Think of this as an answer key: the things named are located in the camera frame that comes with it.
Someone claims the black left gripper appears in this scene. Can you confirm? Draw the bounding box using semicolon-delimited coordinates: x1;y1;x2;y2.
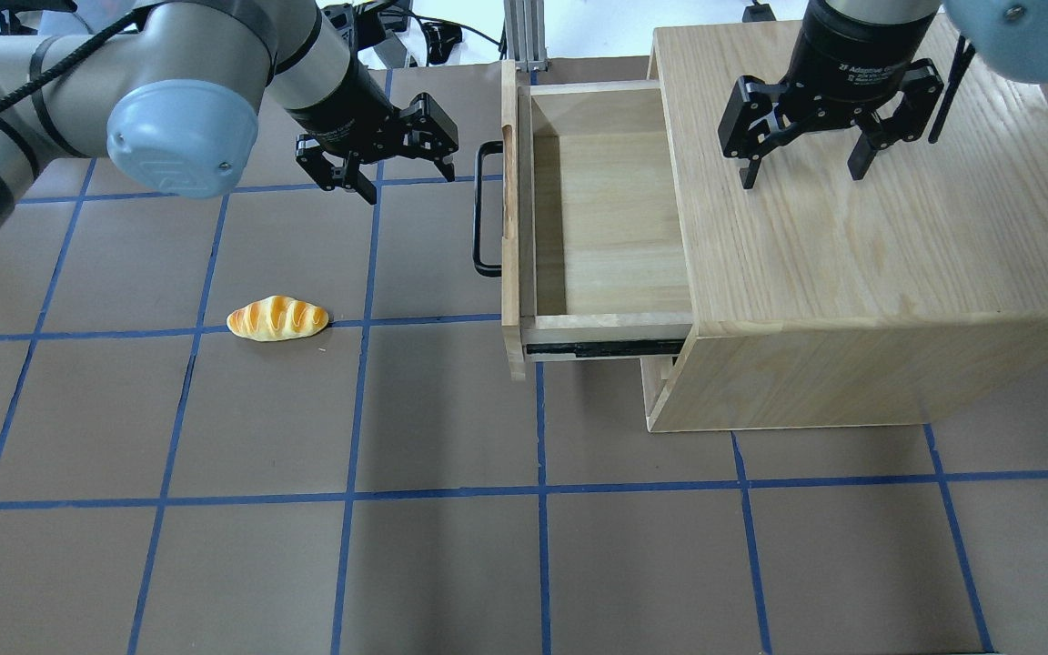
283;54;459;205

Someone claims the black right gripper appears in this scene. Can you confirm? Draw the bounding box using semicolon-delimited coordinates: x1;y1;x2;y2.
717;1;944;189

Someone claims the black metal drawer handle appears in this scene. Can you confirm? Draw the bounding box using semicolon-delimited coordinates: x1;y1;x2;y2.
473;141;505;277

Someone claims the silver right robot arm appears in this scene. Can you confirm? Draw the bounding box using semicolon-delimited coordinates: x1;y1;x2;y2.
717;1;1048;189

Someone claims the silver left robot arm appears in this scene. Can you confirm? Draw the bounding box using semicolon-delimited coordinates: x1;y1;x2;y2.
0;1;459;230

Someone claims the light wooden drawer cabinet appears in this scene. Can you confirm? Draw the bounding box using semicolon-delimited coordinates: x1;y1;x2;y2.
651;21;1048;432

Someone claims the yellow toy bread roll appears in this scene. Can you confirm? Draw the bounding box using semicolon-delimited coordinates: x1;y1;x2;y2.
226;294;331;341

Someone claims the brown paper table mat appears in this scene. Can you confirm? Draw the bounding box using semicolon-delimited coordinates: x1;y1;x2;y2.
0;101;1048;654

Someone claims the aluminium frame post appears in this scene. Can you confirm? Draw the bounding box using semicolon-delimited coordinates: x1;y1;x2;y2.
503;0;549;72

